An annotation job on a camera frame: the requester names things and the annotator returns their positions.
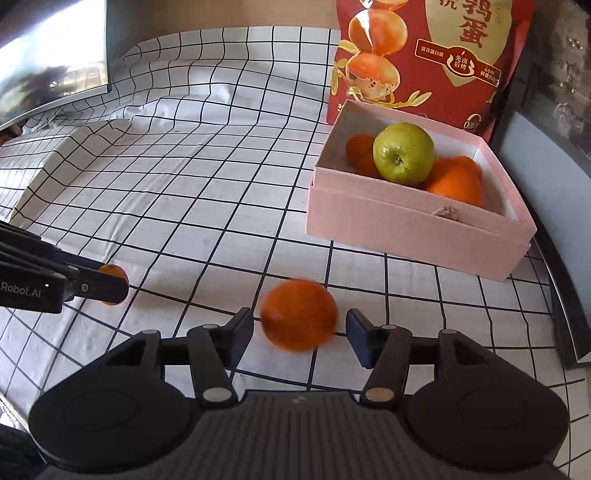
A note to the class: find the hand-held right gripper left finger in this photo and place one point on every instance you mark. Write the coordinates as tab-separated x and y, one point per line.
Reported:
238	337

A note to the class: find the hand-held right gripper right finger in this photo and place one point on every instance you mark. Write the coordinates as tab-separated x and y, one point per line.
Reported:
360	339

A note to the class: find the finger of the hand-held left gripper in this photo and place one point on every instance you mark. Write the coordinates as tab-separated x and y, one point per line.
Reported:
101	288
76	263

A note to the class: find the orange mandarin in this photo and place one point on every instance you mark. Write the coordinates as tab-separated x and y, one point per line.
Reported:
360	152
115	272
298	318
468	164

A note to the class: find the pink cardboard box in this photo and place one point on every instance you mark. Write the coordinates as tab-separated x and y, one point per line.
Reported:
415	240

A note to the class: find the large orange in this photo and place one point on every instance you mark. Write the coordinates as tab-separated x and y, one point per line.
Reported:
455	187

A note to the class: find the green guava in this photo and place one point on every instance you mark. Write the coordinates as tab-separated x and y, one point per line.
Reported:
404	152

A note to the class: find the white black-grid cloth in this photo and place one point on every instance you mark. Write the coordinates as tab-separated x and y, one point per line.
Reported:
184	207

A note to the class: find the black computer monitor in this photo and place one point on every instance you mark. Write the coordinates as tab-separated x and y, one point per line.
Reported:
46	69

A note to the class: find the black glass-sided computer case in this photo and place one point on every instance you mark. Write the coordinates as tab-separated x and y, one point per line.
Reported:
545	161

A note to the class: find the red snack bag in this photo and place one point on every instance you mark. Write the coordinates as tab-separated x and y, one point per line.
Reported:
415	55

